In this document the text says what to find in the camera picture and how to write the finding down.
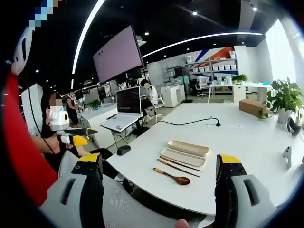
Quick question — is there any wooden chopstick utensil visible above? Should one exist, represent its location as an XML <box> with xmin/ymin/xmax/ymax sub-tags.
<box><xmin>159</xmin><ymin>156</ymin><xmax>203</xmax><ymax>172</ymax></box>
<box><xmin>157</xmin><ymin>158</ymin><xmax>200</xmax><ymax>178</ymax></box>

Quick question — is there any white mesh office chair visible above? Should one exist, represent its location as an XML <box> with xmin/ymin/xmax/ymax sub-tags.
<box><xmin>40</xmin><ymin>150</ymin><xmax>216</xmax><ymax>228</ymax></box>

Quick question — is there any white worn device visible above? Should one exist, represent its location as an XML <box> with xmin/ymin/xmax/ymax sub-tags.
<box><xmin>11</xmin><ymin>25</ymin><xmax>34</xmax><ymax>76</ymax></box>

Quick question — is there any small potted plant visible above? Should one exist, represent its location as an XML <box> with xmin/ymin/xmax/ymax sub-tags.
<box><xmin>89</xmin><ymin>99</ymin><xmax>102</xmax><ymax>110</ymax></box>
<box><xmin>231</xmin><ymin>74</ymin><xmax>249</xmax><ymax>84</ymax></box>

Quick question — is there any shelf of white storage bins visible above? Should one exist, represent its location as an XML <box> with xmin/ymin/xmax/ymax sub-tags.
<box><xmin>185</xmin><ymin>50</ymin><xmax>239</xmax><ymax>83</ymax></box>

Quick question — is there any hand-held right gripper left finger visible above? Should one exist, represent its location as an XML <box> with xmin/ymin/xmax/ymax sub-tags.
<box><xmin>39</xmin><ymin>153</ymin><xmax>105</xmax><ymax>228</ymax></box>

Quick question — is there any white game controller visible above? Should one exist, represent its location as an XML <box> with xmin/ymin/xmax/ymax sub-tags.
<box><xmin>282</xmin><ymin>146</ymin><xmax>293</xmax><ymax>170</ymax></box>

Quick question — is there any beige cutlery case lid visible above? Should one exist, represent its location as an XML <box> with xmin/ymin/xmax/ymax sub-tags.
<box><xmin>160</xmin><ymin>148</ymin><xmax>206</xmax><ymax>168</ymax></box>

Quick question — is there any large potted green plant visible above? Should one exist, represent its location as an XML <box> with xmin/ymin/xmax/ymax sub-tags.
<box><xmin>258</xmin><ymin>77</ymin><xmax>304</xmax><ymax>125</ymax></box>

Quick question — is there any white swivel chair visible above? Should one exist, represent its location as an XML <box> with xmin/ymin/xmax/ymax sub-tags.
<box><xmin>144</xmin><ymin>85</ymin><xmax>166</xmax><ymax>123</ymax></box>

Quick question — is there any person's red shirt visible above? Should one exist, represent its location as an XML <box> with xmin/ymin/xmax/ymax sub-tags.
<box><xmin>1</xmin><ymin>70</ymin><xmax>59</xmax><ymax>208</ymax></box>

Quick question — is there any black headset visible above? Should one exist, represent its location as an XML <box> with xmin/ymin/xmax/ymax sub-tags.
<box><xmin>286</xmin><ymin>116</ymin><xmax>302</xmax><ymax>137</ymax></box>

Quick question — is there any large display screen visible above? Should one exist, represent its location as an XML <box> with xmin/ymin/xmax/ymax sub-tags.
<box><xmin>92</xmin><ymin>25</ymin><xmax>145</xmax><ymax>84</ymax></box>

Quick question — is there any person's right hand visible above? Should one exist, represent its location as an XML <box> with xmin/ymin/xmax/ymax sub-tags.
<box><xmin>174</xmin><ymin>218</ymin><xmax>190</xmax><ymax>228</ymax></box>

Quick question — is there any black device cable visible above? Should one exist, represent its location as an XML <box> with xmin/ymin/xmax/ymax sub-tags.
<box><xmin>25</xmin><ymin>72</ymin><xmax>57</xmax><ymax>155</ymax></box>

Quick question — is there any white office desk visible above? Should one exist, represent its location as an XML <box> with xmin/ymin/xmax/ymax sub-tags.
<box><xmin>208</xmin><ymin>82</ymin><xmax>274</xmax><ymax>104</ymax></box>

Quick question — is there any white laptop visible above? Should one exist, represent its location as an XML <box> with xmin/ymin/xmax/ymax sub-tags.
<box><xmin>100</xmin><ymin>85</ymin><xmax>143</xmax><ymax>133</ymax></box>

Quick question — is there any beige cutlery case base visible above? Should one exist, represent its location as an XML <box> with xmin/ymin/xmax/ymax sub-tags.
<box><xmin>167</xmin><ymin>139</ymin><xmax>210</xmax><ymax>157</ymax></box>

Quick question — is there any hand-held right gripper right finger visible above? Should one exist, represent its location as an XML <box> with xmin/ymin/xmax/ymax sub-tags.
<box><xmin>214</xmin><ymin>153</ymin><xmax>278</xmax><ymax>228</ymax></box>

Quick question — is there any cardboard box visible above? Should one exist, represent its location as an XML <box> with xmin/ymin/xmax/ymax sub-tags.
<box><xmin>238</xmin><ymin>98</ymin><xmax>268</xmax><ymax>118</ymax></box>

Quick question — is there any white power strip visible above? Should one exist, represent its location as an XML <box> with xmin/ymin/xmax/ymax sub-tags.
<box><xmin>206</xmin><ymin>123</ymin><xmax>245</xmax><ymax>130</ymax></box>

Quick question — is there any white cabinet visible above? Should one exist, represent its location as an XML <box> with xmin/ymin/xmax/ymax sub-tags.
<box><xmin>161</xmin><ymin>85</ymin><xmax>186</xmax><ymax>108</ymax></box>

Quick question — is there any wooden spoon utensil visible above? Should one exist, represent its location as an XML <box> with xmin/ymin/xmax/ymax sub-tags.
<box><xmin>153</xmin><ymin>167</ymin><xmax>191</xmax><ymax>187</ymax></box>

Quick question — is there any black power cable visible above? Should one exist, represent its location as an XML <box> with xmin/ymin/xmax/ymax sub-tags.
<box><xmin>156</xmin><ymin>117</ymin><xmax>222</xmax><ymax>128</ymax></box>

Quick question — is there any black computer mouse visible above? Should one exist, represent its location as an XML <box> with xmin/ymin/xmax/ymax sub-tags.
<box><xmin>116</xmin><ymin>144</ymin><xmax>132</xmax><ymax>156</ymax></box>

